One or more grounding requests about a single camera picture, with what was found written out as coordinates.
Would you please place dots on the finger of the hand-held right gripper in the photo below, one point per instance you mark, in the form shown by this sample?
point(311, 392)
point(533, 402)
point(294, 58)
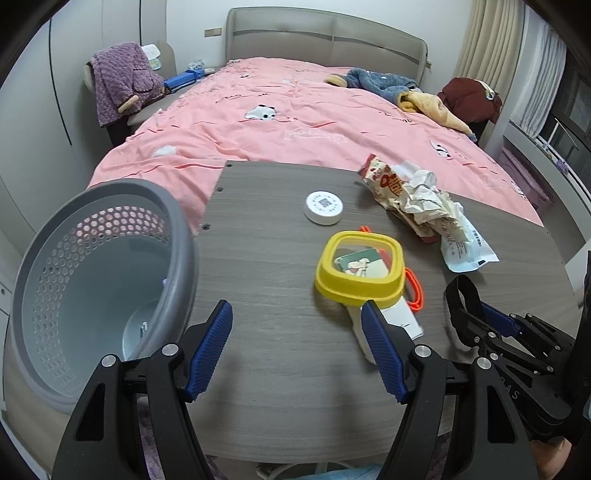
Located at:
point(503, 323)
point(466, 318)

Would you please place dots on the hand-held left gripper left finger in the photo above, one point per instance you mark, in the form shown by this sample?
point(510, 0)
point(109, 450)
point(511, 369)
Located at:
point(210, 350)

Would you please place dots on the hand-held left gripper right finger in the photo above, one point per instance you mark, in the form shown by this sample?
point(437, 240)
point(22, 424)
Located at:
point(383, 350)

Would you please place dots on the white plastic packet blue edge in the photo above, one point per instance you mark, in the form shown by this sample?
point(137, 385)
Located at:
point(466, 249)

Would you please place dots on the white paper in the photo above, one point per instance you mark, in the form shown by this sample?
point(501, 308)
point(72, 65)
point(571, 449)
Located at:
point(427, 198)

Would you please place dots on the white round disc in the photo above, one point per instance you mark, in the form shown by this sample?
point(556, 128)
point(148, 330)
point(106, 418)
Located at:
point(323, 205)

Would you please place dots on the cream and red snack packet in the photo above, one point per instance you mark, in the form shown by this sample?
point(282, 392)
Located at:
point(385, 182)

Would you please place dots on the grey perforated plastic basket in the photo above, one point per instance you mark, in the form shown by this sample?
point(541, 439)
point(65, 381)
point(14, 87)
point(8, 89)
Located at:
point(138, 194)

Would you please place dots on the person's right hand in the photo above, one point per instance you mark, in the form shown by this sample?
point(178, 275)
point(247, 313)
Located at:
point(551, 461)

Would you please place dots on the white badge card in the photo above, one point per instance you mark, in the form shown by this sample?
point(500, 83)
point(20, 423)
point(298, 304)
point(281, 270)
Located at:
point(401, 316)

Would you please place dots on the yellow-lidded clear container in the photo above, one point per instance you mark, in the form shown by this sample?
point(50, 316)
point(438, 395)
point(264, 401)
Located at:
point(332, 277)

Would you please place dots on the yellow fleece garment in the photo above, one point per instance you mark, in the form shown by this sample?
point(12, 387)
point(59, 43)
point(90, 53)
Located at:
point(434, 108)

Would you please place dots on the maroon jacket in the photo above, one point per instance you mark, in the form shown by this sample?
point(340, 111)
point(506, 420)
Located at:
point(466, 97)

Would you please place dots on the bed with pink cover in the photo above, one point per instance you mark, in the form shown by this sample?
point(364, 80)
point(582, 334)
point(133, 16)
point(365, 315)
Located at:
point(277, 138)

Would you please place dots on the dark window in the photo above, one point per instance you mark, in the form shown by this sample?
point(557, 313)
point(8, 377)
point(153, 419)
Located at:
point(575, 92)

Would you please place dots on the white sheer curtain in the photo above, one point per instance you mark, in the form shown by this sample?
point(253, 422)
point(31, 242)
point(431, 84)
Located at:
point(547, 78)

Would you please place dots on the blue fleece robe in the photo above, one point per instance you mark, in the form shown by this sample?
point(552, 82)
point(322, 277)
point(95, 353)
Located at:
point(378, 83)

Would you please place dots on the blue long box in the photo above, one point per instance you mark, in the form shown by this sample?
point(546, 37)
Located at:
point(182, 79)

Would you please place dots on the beige curtain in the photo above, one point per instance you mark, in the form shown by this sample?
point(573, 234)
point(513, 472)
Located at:
point(489, 41)

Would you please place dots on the small clear packets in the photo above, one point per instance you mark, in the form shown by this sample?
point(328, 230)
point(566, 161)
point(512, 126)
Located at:
point(198, 66)

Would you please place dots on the purple fleece robe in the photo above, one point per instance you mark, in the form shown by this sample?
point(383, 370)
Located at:
point(120, 78)

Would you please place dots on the beige chair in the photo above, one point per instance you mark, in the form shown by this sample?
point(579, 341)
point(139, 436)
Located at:
point(167, 57)

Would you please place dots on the white patterned cloth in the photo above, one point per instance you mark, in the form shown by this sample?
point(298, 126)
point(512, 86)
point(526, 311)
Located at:
point(151, 53)

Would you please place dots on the white wardrobe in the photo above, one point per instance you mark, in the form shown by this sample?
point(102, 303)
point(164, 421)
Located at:
point(69, 69)

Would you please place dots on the grey padded headboard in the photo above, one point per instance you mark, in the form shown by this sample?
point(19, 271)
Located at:
point(323, 32)

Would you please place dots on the wall socket panel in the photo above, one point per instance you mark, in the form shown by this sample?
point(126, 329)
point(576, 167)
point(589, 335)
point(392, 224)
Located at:
point(213, 32)

